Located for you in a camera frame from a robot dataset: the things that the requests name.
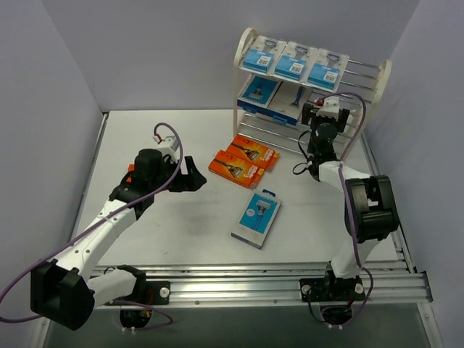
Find grey Harry's box blue razor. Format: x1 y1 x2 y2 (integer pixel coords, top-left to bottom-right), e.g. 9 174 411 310
268 82 312 126

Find white Gillette Skinguard razor pack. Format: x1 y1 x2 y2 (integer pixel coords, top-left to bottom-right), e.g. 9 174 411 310
307 49 349 92

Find clear Gillette blister pack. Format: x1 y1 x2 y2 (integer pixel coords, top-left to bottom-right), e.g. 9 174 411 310
273 41 318 82
241 36 286 74

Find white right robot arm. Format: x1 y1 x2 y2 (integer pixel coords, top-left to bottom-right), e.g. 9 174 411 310
300 97 399 302

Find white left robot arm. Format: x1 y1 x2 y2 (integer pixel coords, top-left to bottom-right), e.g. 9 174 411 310
30 149 207 331

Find cream metal-rod shelf rack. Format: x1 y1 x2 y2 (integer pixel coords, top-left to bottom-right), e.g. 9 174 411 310
233 28 392 154

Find orange Gillette Fusion5 box left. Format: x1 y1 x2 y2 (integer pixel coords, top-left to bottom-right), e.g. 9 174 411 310
126 163 135 183

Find orange gillette fusion5 box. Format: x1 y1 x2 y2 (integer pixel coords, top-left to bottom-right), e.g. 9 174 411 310
126 163 135 183
226 135 280 171
208 150 265 189

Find orange Gillette Fusion5 box middle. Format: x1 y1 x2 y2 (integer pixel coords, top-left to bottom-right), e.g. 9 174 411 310
208 150 265 189

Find orange Gillette Fusion5 box right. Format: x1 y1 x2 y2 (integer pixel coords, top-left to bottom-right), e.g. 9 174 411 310
226 135 280 171

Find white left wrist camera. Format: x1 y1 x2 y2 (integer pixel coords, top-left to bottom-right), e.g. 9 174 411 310
153 134 179 164

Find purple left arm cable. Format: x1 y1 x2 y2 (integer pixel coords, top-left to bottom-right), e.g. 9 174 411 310
0 123 182 331

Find aluminium mounting rail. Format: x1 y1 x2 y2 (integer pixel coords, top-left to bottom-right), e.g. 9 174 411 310
39 260 434 312

